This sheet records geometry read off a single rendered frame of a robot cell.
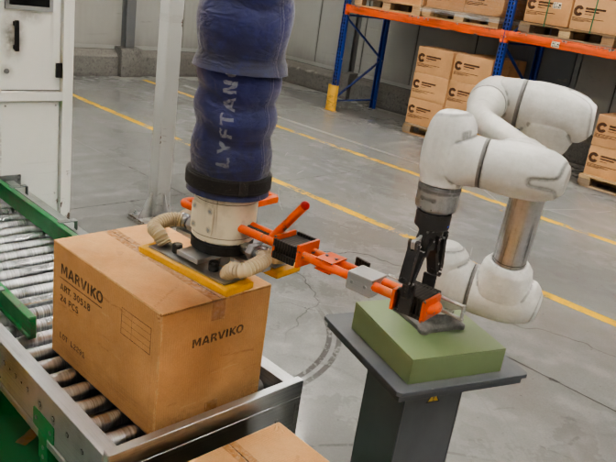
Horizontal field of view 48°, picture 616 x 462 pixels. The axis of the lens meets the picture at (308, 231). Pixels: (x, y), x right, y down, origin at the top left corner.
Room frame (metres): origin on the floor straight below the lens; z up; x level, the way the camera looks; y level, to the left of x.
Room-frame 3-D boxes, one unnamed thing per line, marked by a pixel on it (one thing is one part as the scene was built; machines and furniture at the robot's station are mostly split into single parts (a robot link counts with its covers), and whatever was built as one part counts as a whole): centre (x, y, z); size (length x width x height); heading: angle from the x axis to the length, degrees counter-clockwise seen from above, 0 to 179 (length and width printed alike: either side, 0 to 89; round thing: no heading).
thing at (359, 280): (1.49, -0.15, 1.20); 0.07 x 0.07 x 0.04; 54
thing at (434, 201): (1.41, -0.26, 1.44); 0.09 x 0.09 x 0.06
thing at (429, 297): (1.40, -0.26, 1.20); 0.08 x 0.07 x 0.05; 54
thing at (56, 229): (2.99, 1.11, 0.60); 1.60 x 0.10 x 0.09; 46
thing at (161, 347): (1.99, 0.44, 0.75); 0.60 x 0.40 x 0.40; 48
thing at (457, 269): (2.08, -0.45, 1.01); 0.18 x 0.16 x 0.22; 71
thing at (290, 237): (1.61, 0.02, 1.20); 0.10 x 0.08 x 0.06; 144
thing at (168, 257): (1.68, 0.28, 1.10); 0.34 x 0.10 x 0.05; 54
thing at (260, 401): (1.74, 0.19, 0.58); 0.70 x 0.03 x 0.06; 136
